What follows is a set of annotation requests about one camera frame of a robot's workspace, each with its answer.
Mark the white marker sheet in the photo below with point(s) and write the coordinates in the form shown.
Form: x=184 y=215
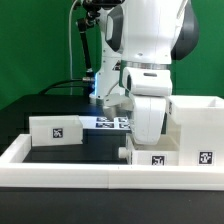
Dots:
x=98 y=122

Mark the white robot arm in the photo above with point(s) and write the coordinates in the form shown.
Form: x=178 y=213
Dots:
x=141 y=38

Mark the white drawer tray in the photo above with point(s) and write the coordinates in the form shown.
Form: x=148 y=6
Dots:
x=55 y=130
x=164 y=153

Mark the white drawer cabinet box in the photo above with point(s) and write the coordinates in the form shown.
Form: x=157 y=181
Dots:
x=196 y=125

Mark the white border frame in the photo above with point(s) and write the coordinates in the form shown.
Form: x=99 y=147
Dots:
x=15 y=172

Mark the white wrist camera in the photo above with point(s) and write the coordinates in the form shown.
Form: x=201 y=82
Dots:
x=116 y=100

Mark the white front drawer tray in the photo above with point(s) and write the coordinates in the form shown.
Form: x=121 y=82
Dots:
x=164 y=153

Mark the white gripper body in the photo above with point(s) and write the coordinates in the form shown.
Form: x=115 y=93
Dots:
x=146 y=119

